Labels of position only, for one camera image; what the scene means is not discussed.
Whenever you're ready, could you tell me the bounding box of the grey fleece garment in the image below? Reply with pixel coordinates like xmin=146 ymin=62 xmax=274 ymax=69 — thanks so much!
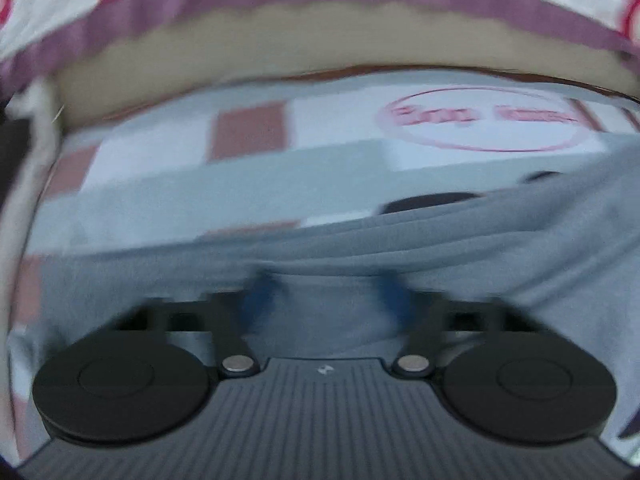
xmin=20 ymin=147 xmax=640 ymax=441

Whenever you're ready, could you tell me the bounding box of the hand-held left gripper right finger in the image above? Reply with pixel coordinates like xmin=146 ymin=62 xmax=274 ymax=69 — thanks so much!
xmin=375 ymin=270 xmax=547 ymax=380

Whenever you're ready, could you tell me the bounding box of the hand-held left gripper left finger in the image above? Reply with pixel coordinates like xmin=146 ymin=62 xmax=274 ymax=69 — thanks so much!
xmin=115 ymin=270 xmax=282 ymax=379

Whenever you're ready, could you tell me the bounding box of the black garment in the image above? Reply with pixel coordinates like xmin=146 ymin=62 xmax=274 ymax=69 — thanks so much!
xmin=380 ymin=171 xmax=563 ymax=216

